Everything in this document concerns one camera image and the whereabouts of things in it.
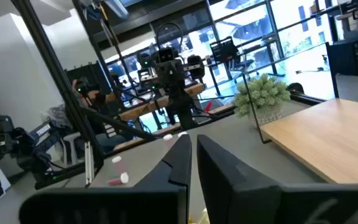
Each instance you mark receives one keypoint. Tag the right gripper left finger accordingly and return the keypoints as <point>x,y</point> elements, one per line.
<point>120,208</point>

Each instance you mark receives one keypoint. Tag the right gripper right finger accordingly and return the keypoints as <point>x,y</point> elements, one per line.
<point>259,205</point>

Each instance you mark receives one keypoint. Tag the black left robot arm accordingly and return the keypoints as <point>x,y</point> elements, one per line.
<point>185,115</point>

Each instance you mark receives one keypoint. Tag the black background robot arm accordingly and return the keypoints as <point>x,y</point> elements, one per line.
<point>26,146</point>

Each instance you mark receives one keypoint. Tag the wooden shelf with black legs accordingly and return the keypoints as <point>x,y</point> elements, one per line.
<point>322,140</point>

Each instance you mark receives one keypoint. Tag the wooden workbench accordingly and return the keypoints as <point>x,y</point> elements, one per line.
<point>141,109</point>

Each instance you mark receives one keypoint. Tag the black office chair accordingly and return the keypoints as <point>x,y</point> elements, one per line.
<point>224,49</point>

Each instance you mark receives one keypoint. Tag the grey table mat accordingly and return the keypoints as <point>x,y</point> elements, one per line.
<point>228,146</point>

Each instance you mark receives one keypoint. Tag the person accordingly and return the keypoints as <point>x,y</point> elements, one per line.
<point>95,94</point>

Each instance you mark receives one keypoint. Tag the white stool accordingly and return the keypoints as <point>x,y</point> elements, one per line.
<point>71,138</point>

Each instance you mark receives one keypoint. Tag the green potted plant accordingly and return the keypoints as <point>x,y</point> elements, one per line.
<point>263,93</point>

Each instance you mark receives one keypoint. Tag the black computer tower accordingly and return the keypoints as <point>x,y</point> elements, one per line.
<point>350,57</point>

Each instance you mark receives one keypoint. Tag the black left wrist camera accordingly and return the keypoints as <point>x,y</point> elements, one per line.
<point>166,55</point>

